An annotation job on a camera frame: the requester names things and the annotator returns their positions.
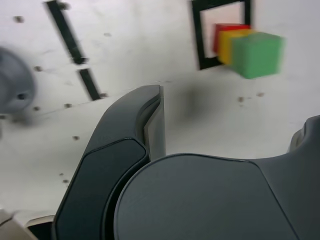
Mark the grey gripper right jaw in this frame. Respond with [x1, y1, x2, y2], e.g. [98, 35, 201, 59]
[113, 116, 320, 240]

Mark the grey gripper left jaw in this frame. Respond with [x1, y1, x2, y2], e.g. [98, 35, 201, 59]
[51, 84, 167, 240]

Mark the green cube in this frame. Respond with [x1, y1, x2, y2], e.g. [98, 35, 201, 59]
[230, 31, 287, 80]

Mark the yellow cube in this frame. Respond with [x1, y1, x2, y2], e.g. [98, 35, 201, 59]
[217, 29, 259, 65]

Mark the red cube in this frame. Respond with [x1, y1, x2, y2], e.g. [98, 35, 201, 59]
[213, 23, 251, 54]

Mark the black tape square outline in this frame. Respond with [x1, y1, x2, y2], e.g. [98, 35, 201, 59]
[190, 0, 252, 71]

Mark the black tape strip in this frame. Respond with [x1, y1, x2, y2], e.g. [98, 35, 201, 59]
[43, 0, 102, 101]

